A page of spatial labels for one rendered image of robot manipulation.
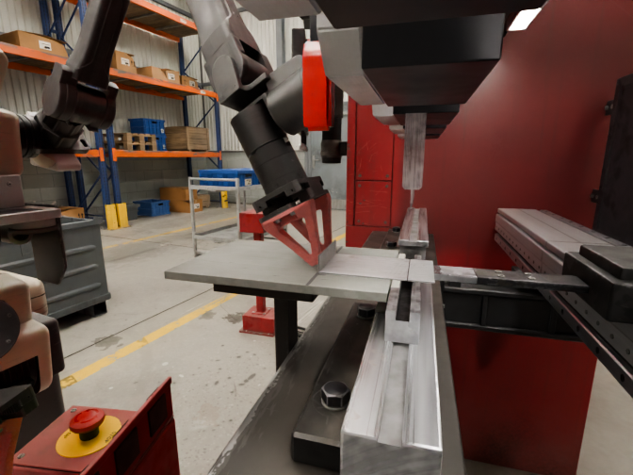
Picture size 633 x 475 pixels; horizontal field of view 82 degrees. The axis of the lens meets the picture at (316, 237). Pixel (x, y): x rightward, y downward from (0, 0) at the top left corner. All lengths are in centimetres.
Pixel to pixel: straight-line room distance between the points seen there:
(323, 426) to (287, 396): 10
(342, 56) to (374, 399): 22
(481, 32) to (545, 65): 116
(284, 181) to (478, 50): 29
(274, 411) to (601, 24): 130
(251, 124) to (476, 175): 96
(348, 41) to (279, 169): 26
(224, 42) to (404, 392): 43
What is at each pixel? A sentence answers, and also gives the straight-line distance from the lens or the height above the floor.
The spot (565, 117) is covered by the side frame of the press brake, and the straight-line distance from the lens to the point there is 135.
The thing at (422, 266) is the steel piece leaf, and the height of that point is 100.
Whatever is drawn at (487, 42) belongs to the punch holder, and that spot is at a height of 118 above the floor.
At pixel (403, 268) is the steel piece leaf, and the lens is 45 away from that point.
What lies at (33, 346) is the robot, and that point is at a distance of 93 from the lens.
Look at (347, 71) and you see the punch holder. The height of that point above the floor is 118.
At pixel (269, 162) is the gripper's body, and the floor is 113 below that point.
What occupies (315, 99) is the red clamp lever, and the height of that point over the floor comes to 117.
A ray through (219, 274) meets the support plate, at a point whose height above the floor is 100.
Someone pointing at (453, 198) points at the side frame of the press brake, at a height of 100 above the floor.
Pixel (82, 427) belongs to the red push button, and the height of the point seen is 81.
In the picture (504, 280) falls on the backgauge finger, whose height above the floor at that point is 100.
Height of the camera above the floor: 113
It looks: 12 degrees down
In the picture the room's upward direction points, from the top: straight up
